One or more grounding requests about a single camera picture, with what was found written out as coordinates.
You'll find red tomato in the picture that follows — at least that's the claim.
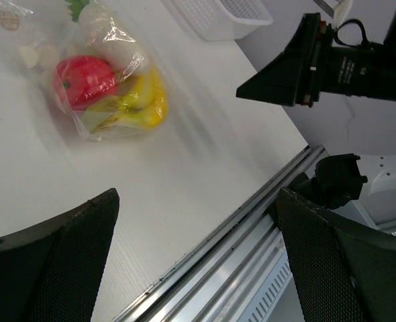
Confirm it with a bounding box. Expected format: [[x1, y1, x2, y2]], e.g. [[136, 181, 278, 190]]
[[53, 55, 118, 111]]

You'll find white radish with leaves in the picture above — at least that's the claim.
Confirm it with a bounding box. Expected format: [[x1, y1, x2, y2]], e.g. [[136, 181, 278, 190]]
[[68, 1, 151, 76]]

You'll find clear zip top bag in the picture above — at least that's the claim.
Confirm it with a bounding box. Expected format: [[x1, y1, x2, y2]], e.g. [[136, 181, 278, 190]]
[[0, 1, 169, 141]]

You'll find white perforated plastic basket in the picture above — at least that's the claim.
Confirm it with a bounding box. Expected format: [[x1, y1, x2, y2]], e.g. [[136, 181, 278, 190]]
[[162, 0, 273, 42]]

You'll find white slotted cable duct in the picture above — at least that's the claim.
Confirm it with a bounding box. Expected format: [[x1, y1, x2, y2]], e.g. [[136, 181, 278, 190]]
[[238, 254, 292, 322]]

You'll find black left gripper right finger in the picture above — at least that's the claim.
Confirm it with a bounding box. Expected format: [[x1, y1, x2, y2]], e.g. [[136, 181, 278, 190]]
[[277, 188, 396, 321]]

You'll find yellow banana bunch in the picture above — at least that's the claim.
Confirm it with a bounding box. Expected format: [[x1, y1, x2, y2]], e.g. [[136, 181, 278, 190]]
[[81, 66, 169, 133]]

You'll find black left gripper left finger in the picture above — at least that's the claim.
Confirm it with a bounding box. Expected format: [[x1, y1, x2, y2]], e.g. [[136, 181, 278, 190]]
[[0, 189, 119, 321]]

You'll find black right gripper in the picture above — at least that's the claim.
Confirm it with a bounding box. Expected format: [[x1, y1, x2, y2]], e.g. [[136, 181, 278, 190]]
[[236, 11, 396, 107]]

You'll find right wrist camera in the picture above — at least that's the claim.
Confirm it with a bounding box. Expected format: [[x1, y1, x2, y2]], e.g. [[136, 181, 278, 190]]
[[313, 0, 354, 19]]

